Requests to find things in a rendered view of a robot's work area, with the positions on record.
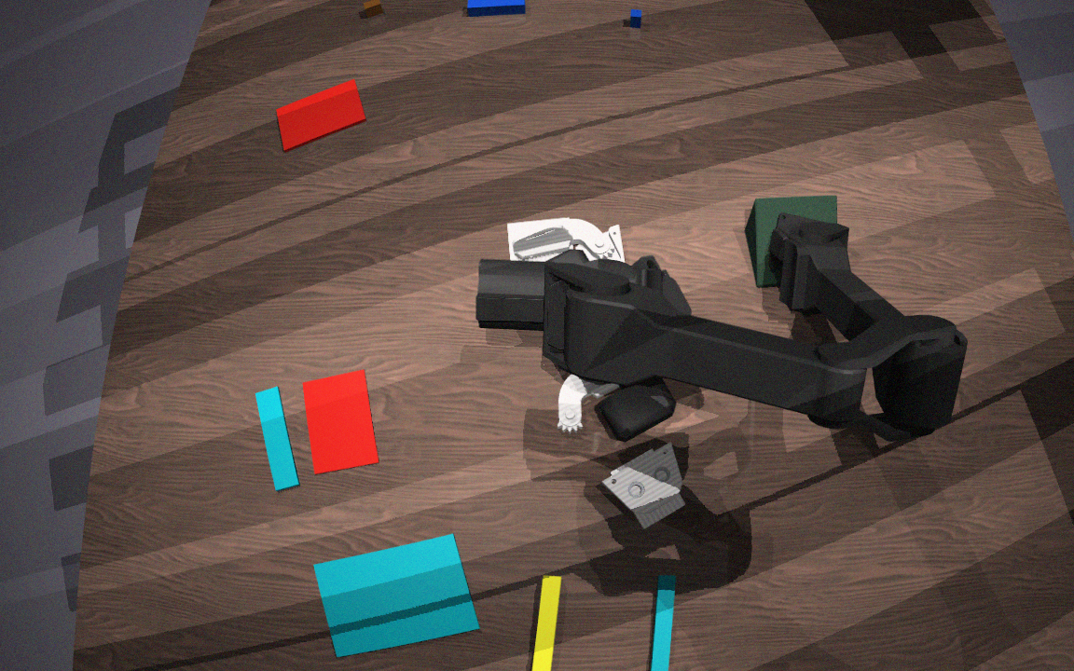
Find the cyan flat bar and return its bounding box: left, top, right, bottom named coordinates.
left=255, top=386, right=300, bottom=491

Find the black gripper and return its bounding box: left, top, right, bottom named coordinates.
left=545, top=249, right=677, bottom=442

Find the blue rectangular block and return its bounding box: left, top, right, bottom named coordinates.
left=468, top=0, right=525, bottom=17

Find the cyan flat rectangular plate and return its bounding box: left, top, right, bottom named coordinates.
left=313, top=533, right=480, bottom=657

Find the red flat rectangular plate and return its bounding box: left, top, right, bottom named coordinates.
left=276, top=79, right=366, bottom=152
left=303, top=370, right=379, bottom=475

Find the teal flat bar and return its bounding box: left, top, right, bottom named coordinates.
left=650, top=575, right=676, bottom=671

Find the yellow flat bar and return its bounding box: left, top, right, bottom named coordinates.
left=532, top=577, right=561, bottom=671

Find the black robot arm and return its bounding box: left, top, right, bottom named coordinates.
left=475, top=213, right=968, bottom=442

